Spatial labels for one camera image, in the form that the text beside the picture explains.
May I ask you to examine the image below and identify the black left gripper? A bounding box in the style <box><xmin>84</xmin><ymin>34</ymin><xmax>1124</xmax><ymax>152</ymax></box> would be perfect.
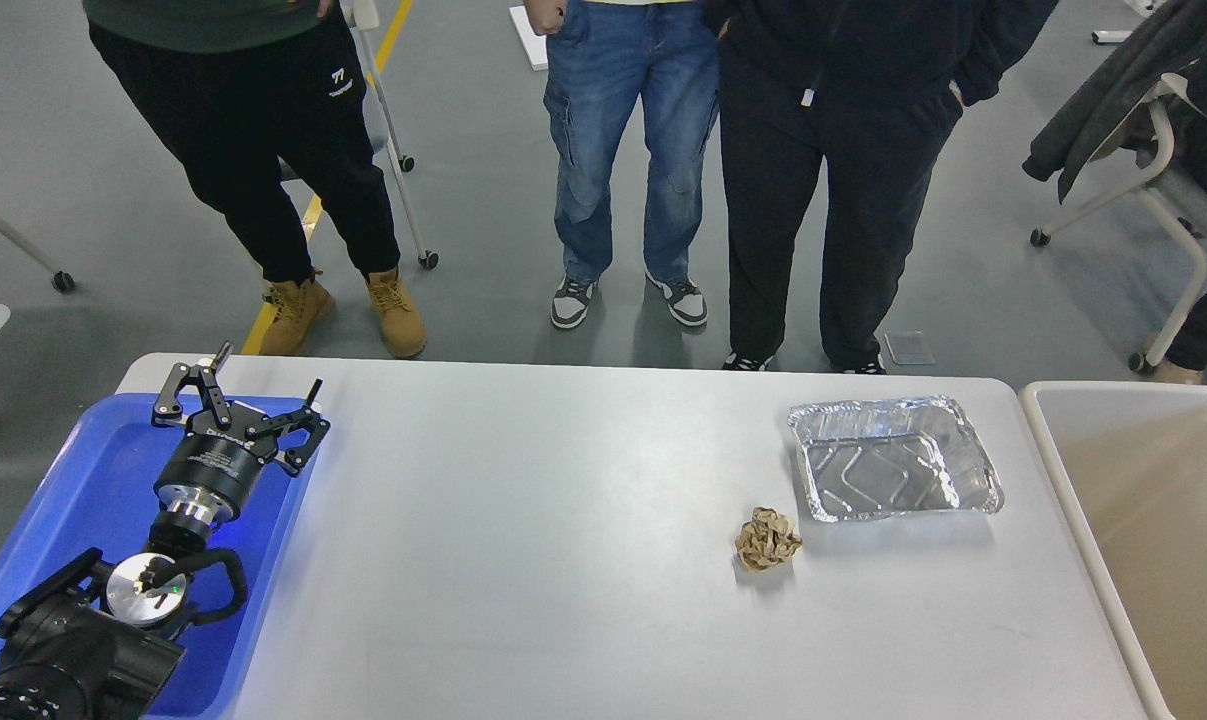
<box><xmin>152</xmin><ymin>341</ymin><xmax>333</xmax><ymax>523</ymax></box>

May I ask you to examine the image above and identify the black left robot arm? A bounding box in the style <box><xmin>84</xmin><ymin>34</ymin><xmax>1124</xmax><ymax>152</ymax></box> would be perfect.
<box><xmin>0</xmin><ymin>347</ymin><xmax>330</xmax><ymax>719</ymax></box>

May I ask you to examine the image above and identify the blue plastic tray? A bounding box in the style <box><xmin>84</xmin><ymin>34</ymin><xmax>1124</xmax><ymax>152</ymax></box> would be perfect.
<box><xmin>0</xmin><ymin>393</ymin><xmax>316</xmax><ymax>719</ymax></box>

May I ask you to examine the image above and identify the white chair leg left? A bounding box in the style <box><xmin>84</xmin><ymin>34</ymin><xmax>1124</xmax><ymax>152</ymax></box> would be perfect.
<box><xmin>0</xmin><ymin>217</ymin><xmax>76</xmax><ymax>293</ymax></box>

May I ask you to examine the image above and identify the person in black pants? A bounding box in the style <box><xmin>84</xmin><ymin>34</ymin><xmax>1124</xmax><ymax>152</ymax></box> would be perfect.
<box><xmin>83</xmin><ymin>1</ymin><xmax>428</xmax><ymax>359</ymax></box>

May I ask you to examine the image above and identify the white board on floor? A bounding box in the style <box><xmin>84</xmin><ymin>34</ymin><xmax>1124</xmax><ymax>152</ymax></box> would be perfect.
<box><xmin>508</xmin><ymin>5</ymin><xmax>549</xmax><ymax>70</ymax></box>

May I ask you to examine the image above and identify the person in blue jeans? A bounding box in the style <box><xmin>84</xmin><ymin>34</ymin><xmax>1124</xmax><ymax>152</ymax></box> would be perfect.
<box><xmin>523</xmin><ymin>0</ymin><xmax>721</xmax><ymax>330</ymax></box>

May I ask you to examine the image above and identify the crumpled brown paper ball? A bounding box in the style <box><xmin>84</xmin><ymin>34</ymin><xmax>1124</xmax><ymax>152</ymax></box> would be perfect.
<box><xmin>734</xmin><ymin>507</ymin><xmax>803</xmax><ymax>574</ymax></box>

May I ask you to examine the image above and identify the aluminium foil tray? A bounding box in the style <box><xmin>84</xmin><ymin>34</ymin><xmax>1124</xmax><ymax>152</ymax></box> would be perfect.
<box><xmin>789</xmin><ymin>396</ymin><xmax>1004</xmax><ymax>523</ymax></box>

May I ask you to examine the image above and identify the person in dark clothes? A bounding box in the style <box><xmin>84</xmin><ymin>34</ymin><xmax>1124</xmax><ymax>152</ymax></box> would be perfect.
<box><xmin>702</xmin><ymin>1</ymin><xmax>1055</xmax><ymax>374</ymax></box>

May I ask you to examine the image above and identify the beige plastic bin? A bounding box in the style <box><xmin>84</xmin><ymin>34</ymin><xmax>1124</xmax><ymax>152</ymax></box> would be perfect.
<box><xmin>1022</xmin><ymin>381</ymin><xmax>1207</xmax><ymax>719</ymax></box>

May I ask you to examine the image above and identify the white rolling chair frame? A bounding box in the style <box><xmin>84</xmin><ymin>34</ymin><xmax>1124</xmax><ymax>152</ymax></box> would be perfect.
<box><xmin>279</xmin><ymin>0</ymin><xmax>441</xmax><ymax>271</ymax></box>

